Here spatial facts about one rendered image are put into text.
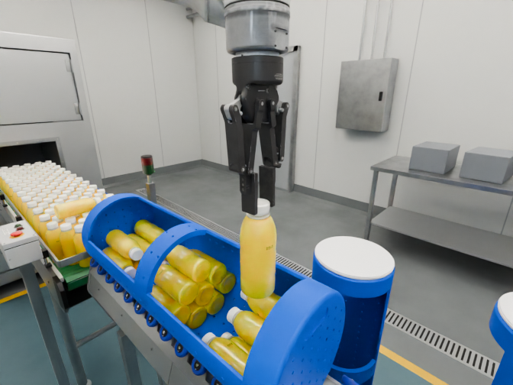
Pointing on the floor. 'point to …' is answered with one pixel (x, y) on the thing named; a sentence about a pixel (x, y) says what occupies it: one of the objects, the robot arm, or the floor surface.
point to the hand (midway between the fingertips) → (258, 189)
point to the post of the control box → (44, 322)
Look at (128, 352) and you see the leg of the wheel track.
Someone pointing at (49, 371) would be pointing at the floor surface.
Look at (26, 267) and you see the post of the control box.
